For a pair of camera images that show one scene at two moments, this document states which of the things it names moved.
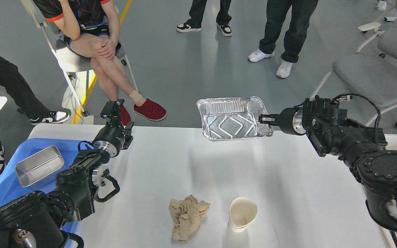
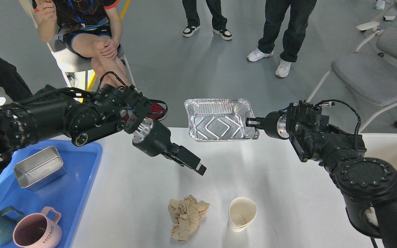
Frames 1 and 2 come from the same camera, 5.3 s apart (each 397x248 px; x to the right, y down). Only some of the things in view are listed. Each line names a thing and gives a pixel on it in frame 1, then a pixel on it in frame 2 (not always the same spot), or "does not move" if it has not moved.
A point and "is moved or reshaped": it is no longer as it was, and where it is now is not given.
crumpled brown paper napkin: (187, 213) does not move
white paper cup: (242, 210) does not move
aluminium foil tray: (224, 118) is moved or reshaped
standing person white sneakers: (296, 34) does not move
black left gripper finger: (127, 131) to (175, 160)
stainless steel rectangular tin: (39, 168) does not move
